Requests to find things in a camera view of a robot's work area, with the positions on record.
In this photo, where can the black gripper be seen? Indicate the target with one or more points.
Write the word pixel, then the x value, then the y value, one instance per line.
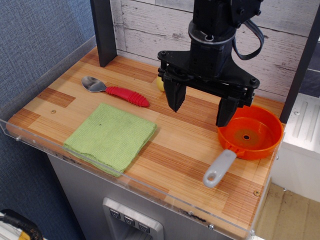
pixel 209 68

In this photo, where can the yellow potato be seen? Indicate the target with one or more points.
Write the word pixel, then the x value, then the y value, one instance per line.
pixel 160 84

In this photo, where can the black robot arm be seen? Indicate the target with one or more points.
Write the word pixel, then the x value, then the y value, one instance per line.
pixel 217 21

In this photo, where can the green cloth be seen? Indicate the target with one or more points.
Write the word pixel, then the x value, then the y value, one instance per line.
pixel 110 139

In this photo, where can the clear acrylic table guard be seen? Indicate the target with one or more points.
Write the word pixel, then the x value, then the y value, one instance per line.
pixel 165 180

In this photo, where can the white side cabinet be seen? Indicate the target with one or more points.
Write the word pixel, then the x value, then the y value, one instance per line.
pixel 297 166

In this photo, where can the grey cabinet with dispenser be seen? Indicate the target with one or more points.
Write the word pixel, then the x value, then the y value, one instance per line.
pixel 106 210

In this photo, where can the yellow black object bottom left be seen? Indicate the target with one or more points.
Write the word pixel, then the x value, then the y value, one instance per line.
pixel 14 226

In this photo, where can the orange pot grey handle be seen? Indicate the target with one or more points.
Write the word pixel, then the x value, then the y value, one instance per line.
pixel 253 133

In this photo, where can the dark right vertical post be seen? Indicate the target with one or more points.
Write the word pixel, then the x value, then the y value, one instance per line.
pixel 301 69

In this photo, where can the red handled metal spoon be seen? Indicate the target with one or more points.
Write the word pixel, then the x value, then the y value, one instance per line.
pixel 94 85

